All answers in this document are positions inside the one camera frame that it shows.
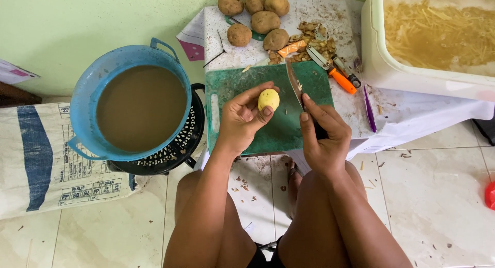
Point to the person's right hand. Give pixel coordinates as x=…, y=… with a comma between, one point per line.
x=328, y=144

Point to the person's left hand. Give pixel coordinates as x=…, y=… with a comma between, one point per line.
x=232, y=125

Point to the peeled yellow potato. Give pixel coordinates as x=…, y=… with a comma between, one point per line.
x=268, y=98

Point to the green plastic cutting board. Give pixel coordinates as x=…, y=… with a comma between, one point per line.
x=282, y=132

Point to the black perforated plastic stool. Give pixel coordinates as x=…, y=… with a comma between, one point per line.
x=181, y=144

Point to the person's right leg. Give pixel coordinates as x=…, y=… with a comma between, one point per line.
x=309, y=221

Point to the person's leg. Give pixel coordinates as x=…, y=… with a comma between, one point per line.
x=238, y=237
x=309, y=221

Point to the green plastic object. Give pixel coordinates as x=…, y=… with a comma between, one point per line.
x=257, y=36

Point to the orange white plastic piece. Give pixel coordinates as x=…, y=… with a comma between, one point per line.
x=292, y=48

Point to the heap of potato peels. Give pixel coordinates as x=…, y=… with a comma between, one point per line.
x=317, y=39

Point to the large white plastic tub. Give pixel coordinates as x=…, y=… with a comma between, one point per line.
x=373, y=47

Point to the pile of unpeeled brown potatoes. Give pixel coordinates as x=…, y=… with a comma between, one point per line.
x=265, y=22

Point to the person's left leg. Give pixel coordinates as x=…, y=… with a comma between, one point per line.
x=238, y=237

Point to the person's black shorts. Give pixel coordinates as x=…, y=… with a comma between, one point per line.
x=257, y=260

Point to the blue bucket of brown water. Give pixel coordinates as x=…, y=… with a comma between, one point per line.
x=83, y=101

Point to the cut potato sticks in water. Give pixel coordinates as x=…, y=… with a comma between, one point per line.
x=437, y=32

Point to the red plastic object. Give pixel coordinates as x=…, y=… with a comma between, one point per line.
x=490, y=196

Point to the white woven sack blue stripe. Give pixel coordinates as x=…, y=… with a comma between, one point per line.
x=34, y=155

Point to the white pink paper sheet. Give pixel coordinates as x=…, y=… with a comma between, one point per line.
x=15, y=72

